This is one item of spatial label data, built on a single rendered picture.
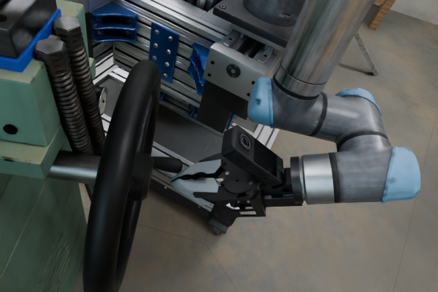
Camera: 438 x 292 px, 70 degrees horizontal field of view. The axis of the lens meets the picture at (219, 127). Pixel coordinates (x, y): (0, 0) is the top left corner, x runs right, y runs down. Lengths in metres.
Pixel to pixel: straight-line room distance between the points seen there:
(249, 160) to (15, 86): 0.28
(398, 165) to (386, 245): 1.17
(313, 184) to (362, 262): 1.08
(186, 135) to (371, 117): 0.85
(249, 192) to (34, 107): 0.30
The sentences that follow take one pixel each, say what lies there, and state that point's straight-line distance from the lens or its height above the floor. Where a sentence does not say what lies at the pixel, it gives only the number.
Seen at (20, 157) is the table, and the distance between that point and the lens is 0.37.
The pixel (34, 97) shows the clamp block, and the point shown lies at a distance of 0.32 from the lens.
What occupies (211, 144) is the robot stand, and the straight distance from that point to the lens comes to 1.24.
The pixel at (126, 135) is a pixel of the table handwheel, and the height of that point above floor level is 0.95.
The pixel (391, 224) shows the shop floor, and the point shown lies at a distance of 1.71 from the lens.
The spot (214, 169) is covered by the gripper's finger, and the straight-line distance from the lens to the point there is 0.50.
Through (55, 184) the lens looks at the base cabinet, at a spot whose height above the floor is 0.54.
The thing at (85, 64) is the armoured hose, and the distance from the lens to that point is 0.38.
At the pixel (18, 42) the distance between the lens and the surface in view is 0.30.
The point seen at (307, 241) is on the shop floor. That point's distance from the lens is 1.42.
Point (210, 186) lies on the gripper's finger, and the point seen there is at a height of 0.75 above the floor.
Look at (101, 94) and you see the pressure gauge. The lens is 0.68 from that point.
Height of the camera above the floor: 1.16
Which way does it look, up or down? 47 degrees down
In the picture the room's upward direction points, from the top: 19 degrees clockwise
